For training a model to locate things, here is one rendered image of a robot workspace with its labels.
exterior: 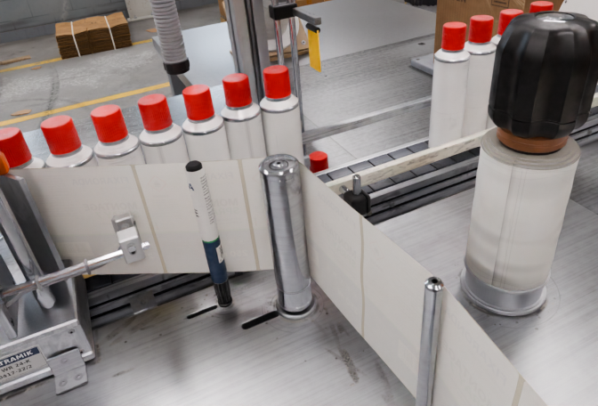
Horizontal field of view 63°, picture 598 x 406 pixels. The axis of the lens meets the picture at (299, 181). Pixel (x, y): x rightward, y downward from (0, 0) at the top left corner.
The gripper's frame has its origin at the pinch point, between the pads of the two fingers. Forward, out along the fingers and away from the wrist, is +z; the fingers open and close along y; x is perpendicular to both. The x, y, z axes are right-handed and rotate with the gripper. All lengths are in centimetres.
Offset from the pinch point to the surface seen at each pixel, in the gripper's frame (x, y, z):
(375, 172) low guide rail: -38.0, 4.2, 18.0
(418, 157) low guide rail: -30.8, 4.2, 15.3
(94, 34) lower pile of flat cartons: -32, -430, 94
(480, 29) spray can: -24.2, 0.5, -3.9
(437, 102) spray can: -26.9, 0.0, 7.8
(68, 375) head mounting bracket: -78, 16, 36
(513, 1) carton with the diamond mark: 1.9, -18.6, -9.5
